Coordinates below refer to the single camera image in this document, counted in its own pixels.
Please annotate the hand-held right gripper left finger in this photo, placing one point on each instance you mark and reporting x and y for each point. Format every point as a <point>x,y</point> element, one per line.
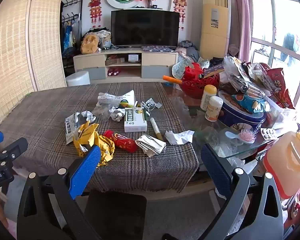
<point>86,171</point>

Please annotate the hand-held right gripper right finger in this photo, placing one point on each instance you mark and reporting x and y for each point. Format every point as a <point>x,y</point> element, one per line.
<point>215,172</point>

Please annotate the yellow wrapper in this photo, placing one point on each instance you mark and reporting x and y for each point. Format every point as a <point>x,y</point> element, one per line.
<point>90,140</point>

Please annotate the red snack packet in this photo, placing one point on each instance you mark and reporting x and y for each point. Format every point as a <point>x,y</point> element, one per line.
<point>120,141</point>

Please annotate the white and silver packet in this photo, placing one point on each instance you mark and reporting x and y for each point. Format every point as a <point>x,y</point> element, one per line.
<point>72,127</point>

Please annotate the white tissue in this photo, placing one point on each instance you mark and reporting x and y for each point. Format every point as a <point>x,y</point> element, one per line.
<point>178,137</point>

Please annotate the white paper wrapper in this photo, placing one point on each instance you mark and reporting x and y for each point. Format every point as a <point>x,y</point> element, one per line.
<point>151,145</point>

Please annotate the cream tube with brown tip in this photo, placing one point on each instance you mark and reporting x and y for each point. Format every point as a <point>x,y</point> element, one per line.
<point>155,128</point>

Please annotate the pink hairbrush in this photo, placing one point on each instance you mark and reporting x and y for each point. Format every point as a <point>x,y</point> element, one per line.
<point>245,135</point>

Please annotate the grey plaid tablecloth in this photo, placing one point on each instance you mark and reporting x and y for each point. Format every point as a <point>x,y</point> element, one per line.
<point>52,120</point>

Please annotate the blue round tin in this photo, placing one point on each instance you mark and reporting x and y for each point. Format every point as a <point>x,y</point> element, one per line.
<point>240,118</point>

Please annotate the white bottle with orange label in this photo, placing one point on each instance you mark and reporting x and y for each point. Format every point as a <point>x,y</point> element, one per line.
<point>213,110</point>

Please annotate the grey fluffy rug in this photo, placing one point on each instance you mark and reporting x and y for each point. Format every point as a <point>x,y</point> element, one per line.
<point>170,217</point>

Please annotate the blister pill pack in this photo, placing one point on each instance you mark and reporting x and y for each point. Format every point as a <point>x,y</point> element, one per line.
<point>268,133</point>

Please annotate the green and white medicine box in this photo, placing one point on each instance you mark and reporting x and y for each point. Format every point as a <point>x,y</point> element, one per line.
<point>135,121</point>

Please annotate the orange plastic jug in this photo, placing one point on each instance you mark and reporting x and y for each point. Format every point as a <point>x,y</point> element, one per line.
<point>287,162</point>

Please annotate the white bottle with yellow lid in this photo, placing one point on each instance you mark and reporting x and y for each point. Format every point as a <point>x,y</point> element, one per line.
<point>208,96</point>

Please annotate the white toothpaste box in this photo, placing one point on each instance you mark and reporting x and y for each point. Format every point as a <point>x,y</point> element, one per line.
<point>115,99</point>

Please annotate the blue snack bag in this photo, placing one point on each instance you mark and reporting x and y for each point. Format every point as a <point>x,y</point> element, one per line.
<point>252,103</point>

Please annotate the small crumpled printed wrapper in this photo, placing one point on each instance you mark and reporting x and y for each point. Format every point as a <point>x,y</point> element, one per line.
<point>148,105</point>

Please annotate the white round stool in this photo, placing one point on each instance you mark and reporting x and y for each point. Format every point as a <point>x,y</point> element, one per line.
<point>77,78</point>

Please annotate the pile of clear plastic bags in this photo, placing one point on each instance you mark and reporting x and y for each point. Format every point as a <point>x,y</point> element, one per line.
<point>242,77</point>

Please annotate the bamboo folding screen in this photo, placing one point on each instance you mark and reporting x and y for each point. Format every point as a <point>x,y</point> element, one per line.
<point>20,42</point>

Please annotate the red shoes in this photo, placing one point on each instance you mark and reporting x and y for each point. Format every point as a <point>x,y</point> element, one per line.
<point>113,72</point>

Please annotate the red snack bag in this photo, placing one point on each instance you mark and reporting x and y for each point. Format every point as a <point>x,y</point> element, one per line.
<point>280,85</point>

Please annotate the silver patterned bag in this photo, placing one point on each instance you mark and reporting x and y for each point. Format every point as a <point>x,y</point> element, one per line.
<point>178,68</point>

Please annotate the brown cardboard box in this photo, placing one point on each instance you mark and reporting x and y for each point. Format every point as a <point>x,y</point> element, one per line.
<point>115,62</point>

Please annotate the small white box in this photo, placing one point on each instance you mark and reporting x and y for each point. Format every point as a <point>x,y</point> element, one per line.
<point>134,58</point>

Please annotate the pile of clothes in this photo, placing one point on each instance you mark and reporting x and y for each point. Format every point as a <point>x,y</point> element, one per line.
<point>190,50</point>

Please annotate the cream television stand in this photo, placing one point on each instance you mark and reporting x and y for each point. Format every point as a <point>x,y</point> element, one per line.
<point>155,60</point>

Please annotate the yellow plush toy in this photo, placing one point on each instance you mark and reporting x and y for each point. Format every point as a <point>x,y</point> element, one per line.
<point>90,43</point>

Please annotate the dark patterned flat box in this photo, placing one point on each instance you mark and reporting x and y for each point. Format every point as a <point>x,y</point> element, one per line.
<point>158,48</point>

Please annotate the black coat rack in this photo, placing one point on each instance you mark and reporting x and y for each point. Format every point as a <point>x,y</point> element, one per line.
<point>68,20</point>

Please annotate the cream standing air conditioner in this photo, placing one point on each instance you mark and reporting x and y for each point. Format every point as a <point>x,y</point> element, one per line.
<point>215,30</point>

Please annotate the black television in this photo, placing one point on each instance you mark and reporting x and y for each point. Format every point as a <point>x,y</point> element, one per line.
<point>145,27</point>

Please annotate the window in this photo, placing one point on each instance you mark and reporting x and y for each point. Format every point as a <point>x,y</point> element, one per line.
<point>277,30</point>

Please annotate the pink curtain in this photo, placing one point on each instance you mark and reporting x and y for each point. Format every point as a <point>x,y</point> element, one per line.
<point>241,17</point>

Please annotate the red hanging decoration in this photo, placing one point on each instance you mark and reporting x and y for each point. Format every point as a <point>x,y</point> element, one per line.
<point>95,5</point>
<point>179,5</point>

